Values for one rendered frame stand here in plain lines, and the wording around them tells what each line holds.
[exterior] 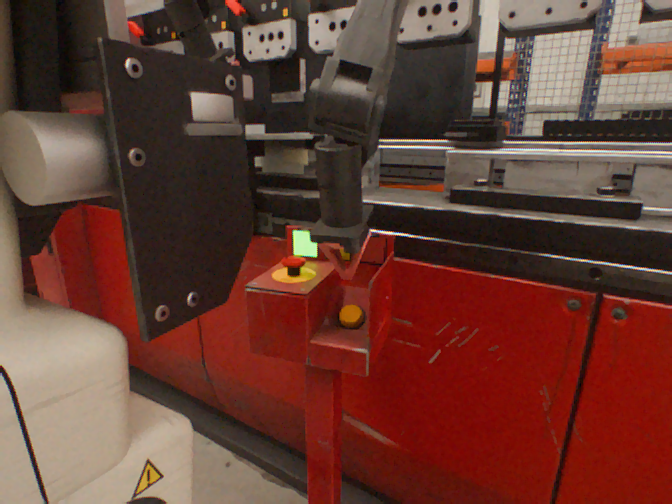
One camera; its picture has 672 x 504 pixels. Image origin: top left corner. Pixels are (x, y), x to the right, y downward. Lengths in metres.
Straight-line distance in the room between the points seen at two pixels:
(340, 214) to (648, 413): 0.58
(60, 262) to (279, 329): 1.19
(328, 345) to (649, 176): 0.58
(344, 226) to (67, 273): 1.33
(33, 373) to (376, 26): 0.43
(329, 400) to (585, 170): 0.59
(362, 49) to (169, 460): 0.43
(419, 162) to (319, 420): 0.72
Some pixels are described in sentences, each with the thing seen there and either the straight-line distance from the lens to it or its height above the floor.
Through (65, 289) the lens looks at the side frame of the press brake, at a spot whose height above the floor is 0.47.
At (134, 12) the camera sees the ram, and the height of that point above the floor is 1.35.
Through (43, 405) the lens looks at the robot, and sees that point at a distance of 0.26.
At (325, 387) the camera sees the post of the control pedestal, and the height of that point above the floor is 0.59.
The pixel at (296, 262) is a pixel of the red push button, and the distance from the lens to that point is 0.64.
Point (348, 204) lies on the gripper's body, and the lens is 0.52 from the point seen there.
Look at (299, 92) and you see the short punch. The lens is 1.07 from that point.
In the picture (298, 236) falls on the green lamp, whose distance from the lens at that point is 0.73.
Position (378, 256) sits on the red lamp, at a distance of 0.69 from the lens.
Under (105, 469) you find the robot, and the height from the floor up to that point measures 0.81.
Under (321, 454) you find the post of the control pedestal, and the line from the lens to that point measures 0.81.
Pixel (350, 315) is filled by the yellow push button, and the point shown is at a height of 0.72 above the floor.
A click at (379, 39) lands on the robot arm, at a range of 0.49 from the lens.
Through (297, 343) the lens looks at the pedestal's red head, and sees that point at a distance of 0.62.
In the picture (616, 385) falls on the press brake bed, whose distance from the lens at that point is 0.81.
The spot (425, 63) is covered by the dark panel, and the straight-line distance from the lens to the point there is 1.47.
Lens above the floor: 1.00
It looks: 18 degrees down
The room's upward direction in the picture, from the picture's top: straight up
